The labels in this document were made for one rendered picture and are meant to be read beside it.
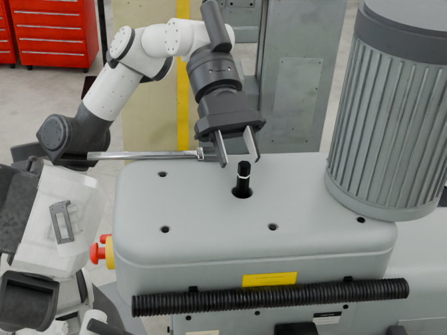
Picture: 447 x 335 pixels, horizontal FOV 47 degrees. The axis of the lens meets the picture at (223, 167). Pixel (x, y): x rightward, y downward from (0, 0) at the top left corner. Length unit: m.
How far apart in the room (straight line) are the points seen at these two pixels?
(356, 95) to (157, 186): 0.36
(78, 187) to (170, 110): 1.52
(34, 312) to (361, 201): 0.82
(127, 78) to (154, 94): 1.49
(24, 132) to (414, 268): 4.14
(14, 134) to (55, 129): 3.54
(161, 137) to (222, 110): 1.98
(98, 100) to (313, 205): 0.60
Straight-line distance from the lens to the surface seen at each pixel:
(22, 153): 1.66
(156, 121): 2.78
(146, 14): 2.54
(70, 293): 1.87
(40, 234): 1.30
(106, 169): 4.19
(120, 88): 1.23
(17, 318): 1.33
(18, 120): 5.01
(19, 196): 1.29
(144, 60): 1.17
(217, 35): 0.91
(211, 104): 0.87
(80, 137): 1.27
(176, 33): 0.94
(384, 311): 1.03
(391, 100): 0.76
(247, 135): 0.88
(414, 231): 1.09
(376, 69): 0.76
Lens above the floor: 2.43
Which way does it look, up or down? 36 degrees down
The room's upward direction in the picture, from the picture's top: 3 degrees clockwise
